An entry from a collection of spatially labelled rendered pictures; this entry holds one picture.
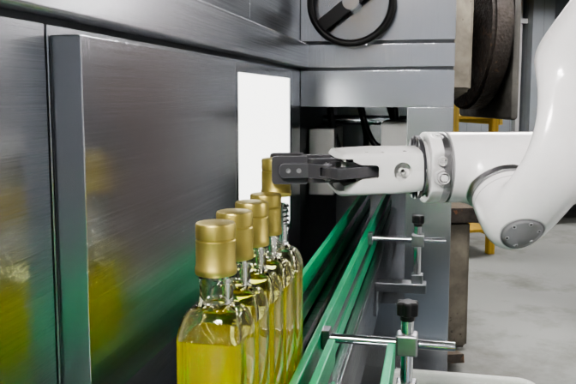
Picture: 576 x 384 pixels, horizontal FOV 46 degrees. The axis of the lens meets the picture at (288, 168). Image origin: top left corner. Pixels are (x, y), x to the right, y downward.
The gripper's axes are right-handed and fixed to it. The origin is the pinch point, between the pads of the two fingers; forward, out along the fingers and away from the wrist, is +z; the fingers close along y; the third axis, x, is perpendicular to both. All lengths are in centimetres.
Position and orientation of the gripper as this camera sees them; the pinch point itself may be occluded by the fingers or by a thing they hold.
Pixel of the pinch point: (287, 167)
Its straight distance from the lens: 79.9
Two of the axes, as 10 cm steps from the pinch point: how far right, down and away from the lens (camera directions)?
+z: -10.0, 0.1, -0.8
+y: -0.8, -1.0, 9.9
